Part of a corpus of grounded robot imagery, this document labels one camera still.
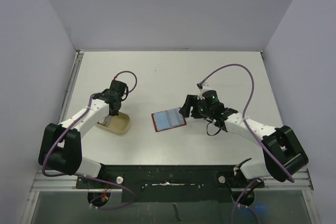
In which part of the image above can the beige oval tray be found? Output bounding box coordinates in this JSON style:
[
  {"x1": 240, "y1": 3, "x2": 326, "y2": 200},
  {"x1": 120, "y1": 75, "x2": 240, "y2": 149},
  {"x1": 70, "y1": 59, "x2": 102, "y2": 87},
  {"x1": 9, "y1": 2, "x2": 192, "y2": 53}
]
[{"x1": 97, "y1": 112, "x2": 131, "y2": 135}]

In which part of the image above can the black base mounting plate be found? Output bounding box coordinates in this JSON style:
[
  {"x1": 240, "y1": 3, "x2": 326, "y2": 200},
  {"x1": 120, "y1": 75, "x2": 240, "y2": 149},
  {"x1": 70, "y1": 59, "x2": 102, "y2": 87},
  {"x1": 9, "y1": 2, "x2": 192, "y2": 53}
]
[{"x1": 76, "y1": 165, "x2": 250, "y2": 202}]

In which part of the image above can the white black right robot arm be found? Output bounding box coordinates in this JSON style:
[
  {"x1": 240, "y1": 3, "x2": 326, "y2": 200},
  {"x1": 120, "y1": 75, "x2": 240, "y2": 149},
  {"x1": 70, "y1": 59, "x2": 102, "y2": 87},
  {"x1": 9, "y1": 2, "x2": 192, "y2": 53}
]
[{"x1": 179, "y1": 90, "x2": 309, "y2": 187}]

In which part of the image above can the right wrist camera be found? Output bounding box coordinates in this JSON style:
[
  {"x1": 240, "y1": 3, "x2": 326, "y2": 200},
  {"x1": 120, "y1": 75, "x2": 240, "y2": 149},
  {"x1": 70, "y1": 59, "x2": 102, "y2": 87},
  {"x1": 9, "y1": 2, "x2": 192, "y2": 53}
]
[{"x1": 197, "y1": 82, "x2": 212, "y2": 97}]

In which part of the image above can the aluminium front rail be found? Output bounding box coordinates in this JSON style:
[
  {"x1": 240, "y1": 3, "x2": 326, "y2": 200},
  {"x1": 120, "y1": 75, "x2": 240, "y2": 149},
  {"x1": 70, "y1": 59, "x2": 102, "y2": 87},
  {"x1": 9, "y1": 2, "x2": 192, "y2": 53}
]
[{"x1": 30, "y1": 169, "x2": 314, "y2": 192}]

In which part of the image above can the aluminium left rail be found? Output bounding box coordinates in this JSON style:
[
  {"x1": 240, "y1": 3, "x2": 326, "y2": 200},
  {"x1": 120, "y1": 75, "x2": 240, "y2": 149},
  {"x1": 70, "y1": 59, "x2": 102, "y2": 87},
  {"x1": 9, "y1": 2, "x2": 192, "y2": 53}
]
[{"x1": 56, "y1": 50, "x2": 85, "y2": 124}]

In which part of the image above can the aluminium rail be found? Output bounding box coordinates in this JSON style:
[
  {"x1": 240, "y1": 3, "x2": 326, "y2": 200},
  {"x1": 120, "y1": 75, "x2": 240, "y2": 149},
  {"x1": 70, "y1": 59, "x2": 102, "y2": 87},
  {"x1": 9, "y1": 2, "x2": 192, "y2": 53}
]
[
  {"x1": 56, "y1": 50, "x2": 85, "y2": 124},
  {"x1": 30, "y1": 169, "x2": 314, "y2": 192}
]

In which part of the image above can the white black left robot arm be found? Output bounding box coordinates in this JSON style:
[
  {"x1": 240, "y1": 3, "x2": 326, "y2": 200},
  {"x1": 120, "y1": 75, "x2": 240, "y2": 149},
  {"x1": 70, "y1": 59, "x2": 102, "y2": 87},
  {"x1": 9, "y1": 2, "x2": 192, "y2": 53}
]
[{"x1": 38, "y1": 80, "x2": 129, "y2": 188}]

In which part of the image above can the red leather card holder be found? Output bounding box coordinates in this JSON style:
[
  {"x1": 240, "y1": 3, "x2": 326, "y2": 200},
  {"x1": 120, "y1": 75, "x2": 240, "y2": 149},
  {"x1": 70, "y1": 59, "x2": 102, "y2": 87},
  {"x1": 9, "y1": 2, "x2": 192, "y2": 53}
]
[{"x1": 151, "y1": 107, "x2": 187, "y2": 132}]

